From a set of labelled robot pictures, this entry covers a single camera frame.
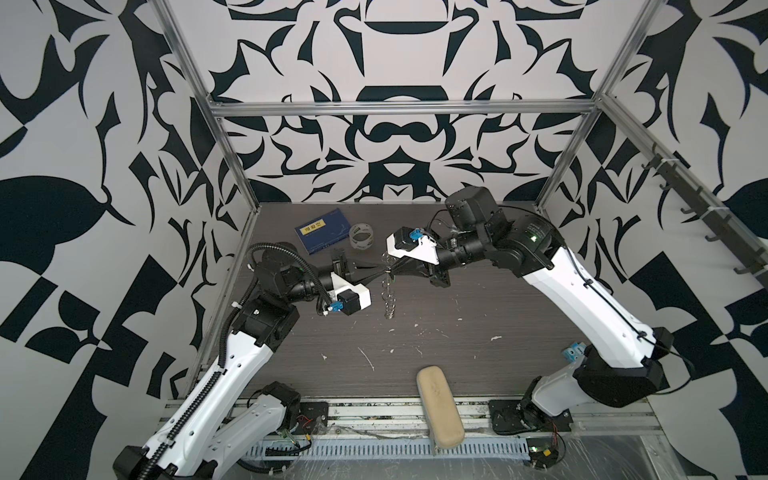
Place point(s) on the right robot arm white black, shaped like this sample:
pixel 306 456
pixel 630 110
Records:
pixel 622 360

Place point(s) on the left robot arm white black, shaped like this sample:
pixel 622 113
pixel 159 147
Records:
pixel 201 440

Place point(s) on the beige glasses case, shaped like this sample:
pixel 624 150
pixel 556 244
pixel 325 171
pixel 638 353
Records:
pixel 440 409

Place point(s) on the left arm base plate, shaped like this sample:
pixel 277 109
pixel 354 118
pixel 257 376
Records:
pixel 304 417

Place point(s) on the light blue small box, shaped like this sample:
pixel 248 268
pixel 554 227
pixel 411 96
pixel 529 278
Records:
pixel 574 352

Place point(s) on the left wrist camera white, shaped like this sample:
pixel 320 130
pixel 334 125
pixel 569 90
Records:
pixel 346 297

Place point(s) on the white slotted cable duct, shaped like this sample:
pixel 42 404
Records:
pixel 515 449

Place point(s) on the black wall hook rack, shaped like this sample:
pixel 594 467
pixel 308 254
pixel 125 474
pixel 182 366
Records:
pixel 701 204

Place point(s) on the patterned tape roll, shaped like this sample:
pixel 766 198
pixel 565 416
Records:
pixel 361 236

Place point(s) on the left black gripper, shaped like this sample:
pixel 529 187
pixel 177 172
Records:
pixel 339 271

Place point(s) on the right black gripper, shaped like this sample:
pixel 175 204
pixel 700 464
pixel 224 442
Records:
pixel 436 273

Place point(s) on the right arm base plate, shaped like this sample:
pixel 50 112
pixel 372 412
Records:
pixel 516 417

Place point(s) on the small circuit board with wires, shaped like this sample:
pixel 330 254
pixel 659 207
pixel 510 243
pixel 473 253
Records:
pixel 544 453

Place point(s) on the blue booklet yellow label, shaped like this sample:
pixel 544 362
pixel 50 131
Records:
pixel 324 231

